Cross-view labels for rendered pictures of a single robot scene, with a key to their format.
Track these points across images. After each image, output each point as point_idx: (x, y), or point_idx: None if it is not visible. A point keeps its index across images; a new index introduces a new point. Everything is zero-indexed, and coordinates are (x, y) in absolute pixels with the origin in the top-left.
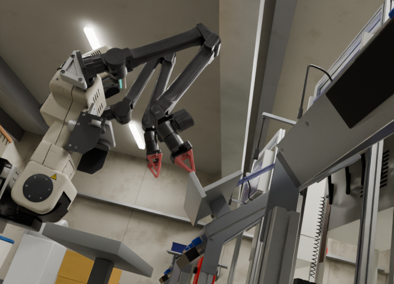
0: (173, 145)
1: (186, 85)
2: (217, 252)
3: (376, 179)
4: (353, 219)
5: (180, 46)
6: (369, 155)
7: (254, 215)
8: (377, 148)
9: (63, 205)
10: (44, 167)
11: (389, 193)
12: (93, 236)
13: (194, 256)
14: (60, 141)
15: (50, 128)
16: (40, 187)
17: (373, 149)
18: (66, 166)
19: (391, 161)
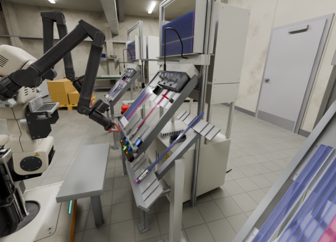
0: (104, 124)
1: (94, 82)
2: None
3: (204, 100)
4: (188, 96)
5: (73, 46)
6: (200, 86)
7: (154, 135)
8: (204, 83)
9: (52, 158)
10: (26, 153)
11: (206, 96)
12: (86, 193)
13: (133, 159)
14: (23, 130)
15: (8, 125)
16: (32, 163)
17: (202, 85)
18: (39, 140)
19: (207, 80)
